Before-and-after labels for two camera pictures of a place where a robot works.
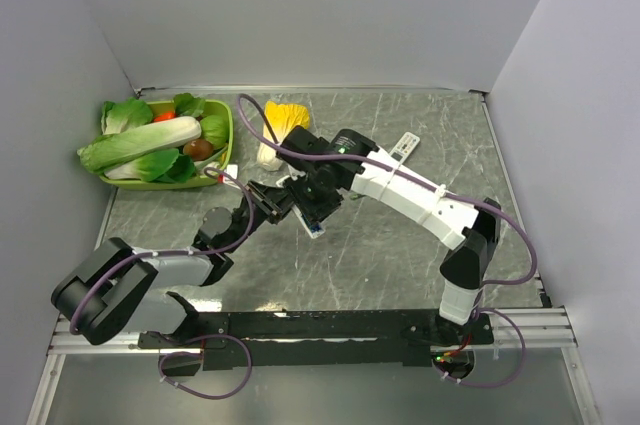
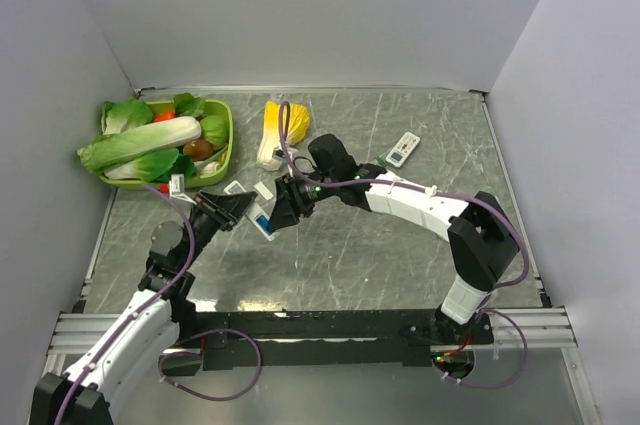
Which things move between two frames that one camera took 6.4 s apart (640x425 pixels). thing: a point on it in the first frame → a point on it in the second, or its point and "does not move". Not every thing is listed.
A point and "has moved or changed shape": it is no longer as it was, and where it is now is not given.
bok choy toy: x=164 y=166 does not move
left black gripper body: x=265 y=206 → x=209 y=215
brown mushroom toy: x=199 y=149 does not move
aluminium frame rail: x=535 y=331 does not move
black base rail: x=324 y=338 does not move
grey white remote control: x=312 y=234 has moved or changed shape
